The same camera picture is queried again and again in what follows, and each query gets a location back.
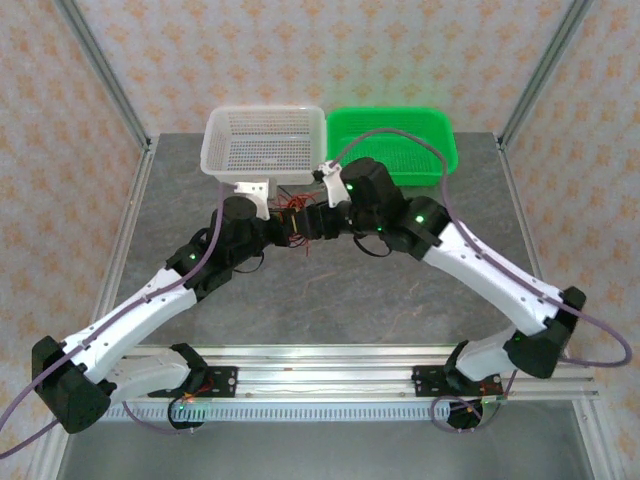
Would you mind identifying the green perforated plastic basket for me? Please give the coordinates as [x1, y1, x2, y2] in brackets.
[325, 106, 460, 190]

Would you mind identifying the white perforated plastic basket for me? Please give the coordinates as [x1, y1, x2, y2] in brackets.
[199, 104, 327, 194]

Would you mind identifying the grey metal shelf plate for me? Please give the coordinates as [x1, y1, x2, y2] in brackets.
[54, 419, 596, 480]

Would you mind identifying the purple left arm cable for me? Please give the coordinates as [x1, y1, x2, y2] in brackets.
[0, 183, 239, 459]

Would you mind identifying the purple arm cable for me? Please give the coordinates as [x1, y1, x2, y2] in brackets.
[327, 127, 634, 435]
[0, 183, 239, 459]

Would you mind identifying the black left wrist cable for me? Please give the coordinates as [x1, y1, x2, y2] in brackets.
[233, 249, 265, 275]

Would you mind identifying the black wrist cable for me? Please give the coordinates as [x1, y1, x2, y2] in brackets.
[233, 249, 265, 275]
[353, 233, 387, 259]

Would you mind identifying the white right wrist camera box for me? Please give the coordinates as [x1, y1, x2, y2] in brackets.
[313, 160, 354, 207]

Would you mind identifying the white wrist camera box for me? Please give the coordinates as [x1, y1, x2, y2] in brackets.
[313, 160, 354, 207]
[234, 180, 274, 221]

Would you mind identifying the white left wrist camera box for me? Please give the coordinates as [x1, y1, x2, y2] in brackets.
[234, 180, 274, 221]

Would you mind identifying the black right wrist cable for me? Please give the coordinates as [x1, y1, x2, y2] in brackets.
[353, 233, 387, 259]

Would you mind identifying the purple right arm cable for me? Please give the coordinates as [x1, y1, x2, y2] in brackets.
[327, 127, 634, 435]

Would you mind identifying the aluminium table side rail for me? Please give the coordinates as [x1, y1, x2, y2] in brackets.
[494, 132, 571, 359]
[79, 134, 157, 361]

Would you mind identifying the aluminium mounting rail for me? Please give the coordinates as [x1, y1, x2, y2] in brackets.
[53, 344, 600, 401]

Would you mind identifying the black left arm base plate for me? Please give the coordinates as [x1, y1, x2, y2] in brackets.
[147, 365, 239, 400]

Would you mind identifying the grey slotted cable duct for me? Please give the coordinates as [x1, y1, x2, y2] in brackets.
[99, 403, 501, 422]

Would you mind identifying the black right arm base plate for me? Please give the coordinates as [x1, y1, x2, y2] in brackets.
[412, 364, 504, 400]

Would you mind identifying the aluminium frame post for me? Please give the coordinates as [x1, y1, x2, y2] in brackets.
[54, 0, 152, 151]
[497, 0, 595, 151]

